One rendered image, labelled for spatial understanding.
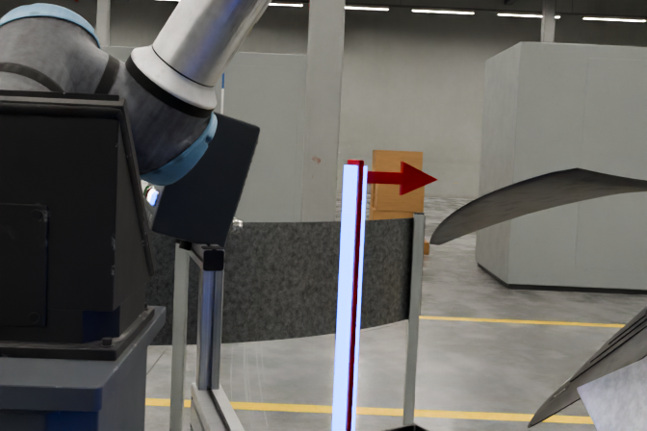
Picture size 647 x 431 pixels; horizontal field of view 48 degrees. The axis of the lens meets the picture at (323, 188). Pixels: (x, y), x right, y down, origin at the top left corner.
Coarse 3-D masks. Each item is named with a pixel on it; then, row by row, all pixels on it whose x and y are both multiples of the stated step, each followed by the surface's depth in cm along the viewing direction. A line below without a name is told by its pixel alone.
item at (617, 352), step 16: (640, 320) 76; (624, 336) 77; (640, 336) 73; (608, 352) 77; (624, 352) 73; (640, 352) 70; (592, 368) 77; (608, 368) 73; (576, 384) 77; (560, 400) 75; (576, 400) 72; (544, 416) 75
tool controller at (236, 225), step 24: (240, 120) 106; (216, 144) 105; (240, 144) 106; (192, 168) 104; (216, 168) 105; (240, 168) 106; (168, 192) 104; (192, 192) 104; (216, 192) 106; (240, 192) 107; (168, 216) 104; (192, 216) 105; (216, 216) 106; (192, 240) 105; (216, 240) 106
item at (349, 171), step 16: (352, 176) 50; (352, 192) 50; (352, 208) 50; (352, 224) 50; (352, 240) 50; (352, 256) 50; (336, 336) 52; (336, 352) 52; (336, 368) 52; (336, 384) 52; (336, 400) 52; (336, 416) 52
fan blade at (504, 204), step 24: (576, 168) 45; (504, 192) 50; (528, 192) 51; (552, 192) 52; (576, 192) 52; (600, 192) 54; (624, 192) 56; (456, 216) 57; (480, 216) 59; (504, 216) 63; (432, 240) 64
